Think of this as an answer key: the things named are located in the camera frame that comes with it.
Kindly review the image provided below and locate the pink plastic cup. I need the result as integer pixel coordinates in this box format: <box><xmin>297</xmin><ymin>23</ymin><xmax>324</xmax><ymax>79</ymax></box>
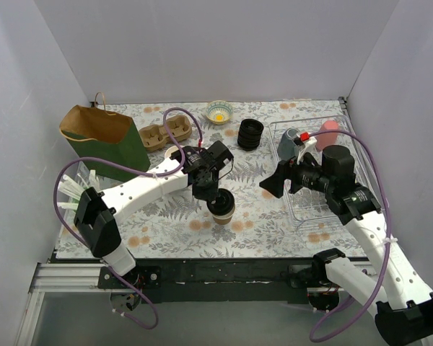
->
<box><xmin>315</xmin><ymin>120</ymin><xmax>339</xmax><ymax>151</ymax></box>

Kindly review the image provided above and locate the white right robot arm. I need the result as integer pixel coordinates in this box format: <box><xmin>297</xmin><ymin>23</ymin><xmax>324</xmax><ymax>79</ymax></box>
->
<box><xmin>260</xmin><ymin>145</ymin><xmax>433</xmax><ymax>345</ymax></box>

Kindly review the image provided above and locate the yellow patterned bowl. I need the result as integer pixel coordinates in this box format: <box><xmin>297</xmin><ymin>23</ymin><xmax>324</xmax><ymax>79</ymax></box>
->
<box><xmin>206</xmin><ymin>100</ymin><xmax>233</xmax><ymax>125</ymax></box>

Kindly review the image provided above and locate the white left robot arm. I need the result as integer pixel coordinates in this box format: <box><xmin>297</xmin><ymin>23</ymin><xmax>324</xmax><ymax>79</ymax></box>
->
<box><xmin>74</xmin><ymin>141</ymin><xmax>235</xmax><ymax>288</ymax></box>

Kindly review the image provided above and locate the green straw holder cup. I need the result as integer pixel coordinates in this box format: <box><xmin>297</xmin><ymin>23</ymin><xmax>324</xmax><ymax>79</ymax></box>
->
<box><xmin>64</xmin><ymin>194</ymin><xmax>81</xmax><ymax>210</ymax></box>

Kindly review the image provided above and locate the green brown paper bag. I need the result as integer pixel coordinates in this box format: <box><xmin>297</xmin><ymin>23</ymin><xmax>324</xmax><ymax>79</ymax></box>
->
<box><xmin>59</xmin><ymin>105</ymin><xmax>150</xmax><ymax>172</ymax></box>

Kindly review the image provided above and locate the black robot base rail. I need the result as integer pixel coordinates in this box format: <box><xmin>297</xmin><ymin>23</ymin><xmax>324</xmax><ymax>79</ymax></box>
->
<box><xmin>97</xmin><ymin>258</ymin><xmax>340</xmax><ymax>310</ymax></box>

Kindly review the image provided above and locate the single brown paper cup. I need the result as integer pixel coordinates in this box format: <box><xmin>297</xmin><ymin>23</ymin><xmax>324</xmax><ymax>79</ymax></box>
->
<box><xmin>212</xmin><ymin>207</ymin><xmax>235</xmax><ymax>225</ymax></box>

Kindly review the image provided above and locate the stack of paper cups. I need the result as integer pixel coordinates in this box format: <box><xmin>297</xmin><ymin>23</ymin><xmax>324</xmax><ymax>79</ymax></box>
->
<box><xmin>164</xmin><ymin>146</ymin><xmax>183</xmax><ymax>169</ymax></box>

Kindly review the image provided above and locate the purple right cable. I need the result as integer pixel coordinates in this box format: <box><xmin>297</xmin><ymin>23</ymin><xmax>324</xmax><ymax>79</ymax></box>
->
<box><xmin>308</xmin><ymin>129</ymin><xmax>396</xmax><ymax>342</ymax></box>

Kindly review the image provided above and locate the dark teal mug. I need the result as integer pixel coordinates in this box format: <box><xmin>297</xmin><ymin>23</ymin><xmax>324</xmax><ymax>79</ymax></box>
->
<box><xmin>277</xmin><ymin>128</ymin><xmax>299</xmax><ymax>161</ymax></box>

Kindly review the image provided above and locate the cardboard cup carrier tray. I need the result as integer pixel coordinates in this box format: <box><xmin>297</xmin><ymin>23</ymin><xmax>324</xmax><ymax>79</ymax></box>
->
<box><xmin>139</xmin><ymin>115</ymin><xmax>192</xmax><ymax>152</ymax></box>

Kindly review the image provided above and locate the floral tablecloth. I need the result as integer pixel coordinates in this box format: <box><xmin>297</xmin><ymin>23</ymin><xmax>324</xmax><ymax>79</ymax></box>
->
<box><xmin>56</xmin><ymin>99</ymin><xmax>369</xmax><ymax>259</ymax></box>

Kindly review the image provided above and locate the white wire dish rack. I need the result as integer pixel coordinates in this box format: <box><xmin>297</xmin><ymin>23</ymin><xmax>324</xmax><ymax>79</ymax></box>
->
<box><xmin>282</xmin><ymin>125</ymin><xmax>385</xmax><ymax>226</ymax></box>

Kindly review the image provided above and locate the purple cable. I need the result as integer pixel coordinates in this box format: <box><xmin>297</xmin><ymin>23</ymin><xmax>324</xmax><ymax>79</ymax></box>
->
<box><xmin>308</xmin><ymin>129</ymin><xmax>396</xmax><ymax>342</ymax></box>
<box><xmin>53</xmin><ymin>107</ymin><xmax>205</xmax><ymax>330</ymax></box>

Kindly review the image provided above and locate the stack of black lids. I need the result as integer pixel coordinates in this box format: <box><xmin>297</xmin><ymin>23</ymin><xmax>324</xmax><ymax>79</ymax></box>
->
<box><xmin>237</xmin><ymin>118</ymin><xmax>264</xmax><ymax>151</ymax></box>

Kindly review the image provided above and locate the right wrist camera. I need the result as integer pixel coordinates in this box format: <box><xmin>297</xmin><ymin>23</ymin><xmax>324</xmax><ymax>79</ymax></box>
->
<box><xmin>294</xmin><ymin>132</ymin><xmax>317</xmax><ymax>164</ymax></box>

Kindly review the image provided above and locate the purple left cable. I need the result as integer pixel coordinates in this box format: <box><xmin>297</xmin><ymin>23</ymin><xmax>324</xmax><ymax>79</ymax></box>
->
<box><xmin>53</xmin><ymin>107</ymin><xmax>205</xmax><ymax>330</ymax></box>

